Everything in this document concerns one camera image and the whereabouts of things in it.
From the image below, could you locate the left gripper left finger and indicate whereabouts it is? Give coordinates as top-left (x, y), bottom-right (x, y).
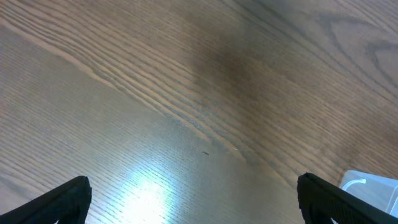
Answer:
top-left (1, 175), bottom-right (92, 224)

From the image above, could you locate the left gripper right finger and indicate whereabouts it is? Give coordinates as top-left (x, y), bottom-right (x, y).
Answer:
top-left (297, 173), bottom-right (397, 224)

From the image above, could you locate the clear plastic container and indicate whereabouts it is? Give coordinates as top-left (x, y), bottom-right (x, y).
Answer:
top-left (340, 170), bottom-right (397, 218)

